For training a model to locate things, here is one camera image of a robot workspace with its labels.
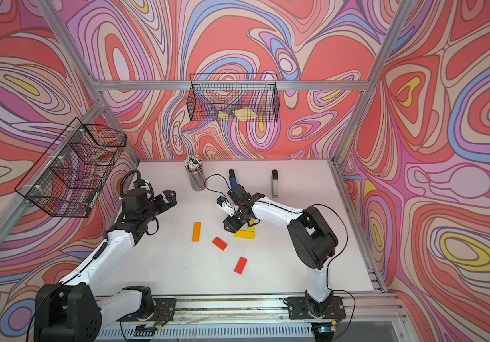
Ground lime yellow wooden block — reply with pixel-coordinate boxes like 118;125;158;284
248;219;255;232

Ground golden yellow wooden block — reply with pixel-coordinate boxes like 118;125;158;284
234;230;255;240

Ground small red wooden block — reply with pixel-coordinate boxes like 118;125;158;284
212;237;227;251

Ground orange wooden block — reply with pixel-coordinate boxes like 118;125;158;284
192;222;202;242

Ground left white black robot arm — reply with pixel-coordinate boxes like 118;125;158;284
27;188;177;341

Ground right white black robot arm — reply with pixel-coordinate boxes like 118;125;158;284
216;184;339;319

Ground blue stapler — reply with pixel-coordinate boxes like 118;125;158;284
229;169;238;188

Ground beige stapler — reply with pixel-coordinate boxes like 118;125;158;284
271;169;279;198

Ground red wooden block front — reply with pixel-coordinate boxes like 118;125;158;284
234;257;248;275

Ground metal mesh pencil cup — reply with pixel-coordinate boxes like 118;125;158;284
184;155;206;192

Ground yellow sticky notes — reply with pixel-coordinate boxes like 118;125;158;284
217;107;257;122

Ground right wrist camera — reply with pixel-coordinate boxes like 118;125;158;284
216;196;235;216

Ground black wire basket left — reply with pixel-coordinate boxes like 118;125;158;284
14;118;127;218

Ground black wire basket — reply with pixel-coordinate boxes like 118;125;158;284
187;72;280;123
14;118;127;218

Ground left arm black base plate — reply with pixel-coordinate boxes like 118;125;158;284
118;298;177;323

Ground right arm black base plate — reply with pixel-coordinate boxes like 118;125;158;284
283;296;346;322

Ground black wire basket back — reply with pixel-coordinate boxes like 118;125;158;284
187;72;280;123

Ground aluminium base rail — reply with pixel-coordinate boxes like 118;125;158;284
94;292;416;341

